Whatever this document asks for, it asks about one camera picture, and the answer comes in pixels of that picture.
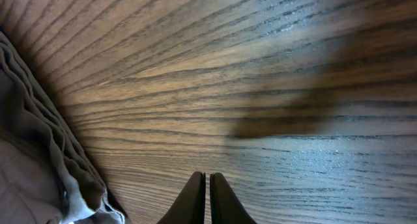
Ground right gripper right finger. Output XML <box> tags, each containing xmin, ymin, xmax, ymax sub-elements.
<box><xmin>210</xmin><ymin>173</ymin><xmax>256</xmax><ymax>224</ymax></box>

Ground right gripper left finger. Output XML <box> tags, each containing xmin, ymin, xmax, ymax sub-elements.
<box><xmin>158</xmin><ymin>172</ymin><xmax>206</xmax><ymax>224</ymax></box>

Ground beige shorts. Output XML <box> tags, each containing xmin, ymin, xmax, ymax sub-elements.
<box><xmin>1</xmin><ymin>35</ymin><xmax>126</xmax><ymax>223</ymax></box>

